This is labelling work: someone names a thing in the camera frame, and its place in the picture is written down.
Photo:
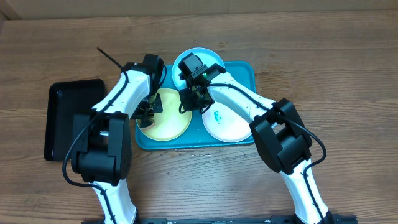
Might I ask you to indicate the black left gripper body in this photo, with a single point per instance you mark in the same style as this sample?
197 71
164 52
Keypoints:
152 104

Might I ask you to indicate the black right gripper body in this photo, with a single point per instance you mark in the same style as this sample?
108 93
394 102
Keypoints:
196 102

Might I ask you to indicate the yellow green plate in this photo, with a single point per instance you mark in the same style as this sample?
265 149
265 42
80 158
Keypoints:
168 124

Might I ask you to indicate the white plate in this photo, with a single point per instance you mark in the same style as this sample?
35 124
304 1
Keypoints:
224 124

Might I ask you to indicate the light blue plate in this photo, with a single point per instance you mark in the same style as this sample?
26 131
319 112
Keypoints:
207 56

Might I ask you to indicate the black orange sponge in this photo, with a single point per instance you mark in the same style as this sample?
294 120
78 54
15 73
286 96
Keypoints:
146 123

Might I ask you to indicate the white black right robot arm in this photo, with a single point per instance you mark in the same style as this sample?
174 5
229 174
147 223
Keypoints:
282 140

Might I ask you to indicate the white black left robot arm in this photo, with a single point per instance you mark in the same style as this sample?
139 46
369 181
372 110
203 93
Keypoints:
101 153

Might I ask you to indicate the teal plastic serving tray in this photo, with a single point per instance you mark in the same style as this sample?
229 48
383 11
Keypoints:
196 135

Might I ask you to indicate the black rectangular tray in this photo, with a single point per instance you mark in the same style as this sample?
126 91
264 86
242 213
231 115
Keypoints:
66 99

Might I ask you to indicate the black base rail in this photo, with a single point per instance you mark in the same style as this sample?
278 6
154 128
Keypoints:
275 219

